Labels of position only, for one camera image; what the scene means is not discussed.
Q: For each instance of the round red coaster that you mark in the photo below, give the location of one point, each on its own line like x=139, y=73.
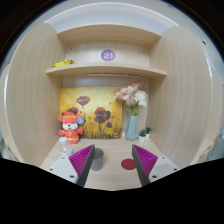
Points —
x=128, y=164

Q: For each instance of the red plush toy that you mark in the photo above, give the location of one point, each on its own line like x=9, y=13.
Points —
x=71, y=126

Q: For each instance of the small potted plant white pot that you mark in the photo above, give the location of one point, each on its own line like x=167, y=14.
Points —
x=142, y=136

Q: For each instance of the yellow tool on shelf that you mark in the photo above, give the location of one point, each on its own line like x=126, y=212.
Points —
x=63, y=63

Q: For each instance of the teal vase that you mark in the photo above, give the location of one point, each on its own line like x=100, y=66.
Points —
x=131, y=132

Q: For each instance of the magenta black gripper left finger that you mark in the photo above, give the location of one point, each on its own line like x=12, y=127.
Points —
x=81, y=162

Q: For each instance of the purple round number sticker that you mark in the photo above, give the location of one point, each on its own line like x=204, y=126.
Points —
x=108, y=55

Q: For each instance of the poppy flower painting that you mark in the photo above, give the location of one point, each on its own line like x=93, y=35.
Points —
x=99, y=107

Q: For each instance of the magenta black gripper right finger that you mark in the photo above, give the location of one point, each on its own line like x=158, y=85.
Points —
x=144, y=162

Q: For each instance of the grey plastic cup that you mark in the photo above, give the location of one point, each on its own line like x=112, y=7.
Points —
x=97, y=162

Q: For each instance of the clear plastic water bottle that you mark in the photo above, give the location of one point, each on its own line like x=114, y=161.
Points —
x=65, y=147

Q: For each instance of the pink white flower bouquet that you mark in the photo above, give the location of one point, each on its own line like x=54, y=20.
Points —
x=133, y=97

